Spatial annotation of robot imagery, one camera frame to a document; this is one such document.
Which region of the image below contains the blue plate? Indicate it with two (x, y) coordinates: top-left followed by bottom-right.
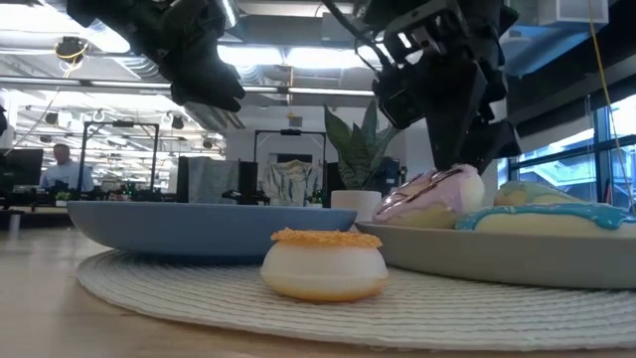
(67, 200), (358, 259)

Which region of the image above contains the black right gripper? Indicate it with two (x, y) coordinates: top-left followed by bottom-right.
(355, 0), (523, 174)

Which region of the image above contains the pale hanging cloth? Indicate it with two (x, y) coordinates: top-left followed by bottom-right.
(260, 158), (323, 208)

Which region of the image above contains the person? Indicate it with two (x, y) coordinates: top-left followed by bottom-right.
(39, 142), (95, 194)

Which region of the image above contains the black ceiling camera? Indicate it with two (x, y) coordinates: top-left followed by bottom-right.
(53, 36), (91, 65)

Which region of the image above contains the yellow hanging cable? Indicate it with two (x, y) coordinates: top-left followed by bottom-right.
(587, 0), (636, 213)

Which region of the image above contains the large blue frosted donut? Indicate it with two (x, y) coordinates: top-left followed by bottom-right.
(455, 202), (636, 238)

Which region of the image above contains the black background robot frame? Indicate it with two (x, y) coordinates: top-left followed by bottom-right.
(78, 120), (161, 195)
(252, 127), (329, 208)

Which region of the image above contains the white round woven placemat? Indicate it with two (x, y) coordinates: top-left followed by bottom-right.
(77, 248), (636, 352)

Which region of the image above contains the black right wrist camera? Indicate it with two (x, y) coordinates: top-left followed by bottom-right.
(372, 64), (434, 131)

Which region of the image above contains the small orange donut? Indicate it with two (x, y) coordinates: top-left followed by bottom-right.
(259, 227), (390, 304)

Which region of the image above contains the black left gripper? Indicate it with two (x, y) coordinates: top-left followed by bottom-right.
(67, 0), (247, 113)

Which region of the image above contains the grey plate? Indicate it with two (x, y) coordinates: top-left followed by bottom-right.
(355, 218), (636, 290)

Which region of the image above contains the large green frosted donut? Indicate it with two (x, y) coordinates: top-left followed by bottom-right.
(493, 180), (583, 208)

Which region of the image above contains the snake plant in white pot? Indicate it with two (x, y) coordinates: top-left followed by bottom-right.
(323, 98), (399, 224)

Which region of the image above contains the large pink frosted donut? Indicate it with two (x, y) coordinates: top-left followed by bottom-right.
(372, 163), (486, 231)

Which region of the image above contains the black computer monitor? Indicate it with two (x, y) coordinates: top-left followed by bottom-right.
(0, 147), (45, 194)

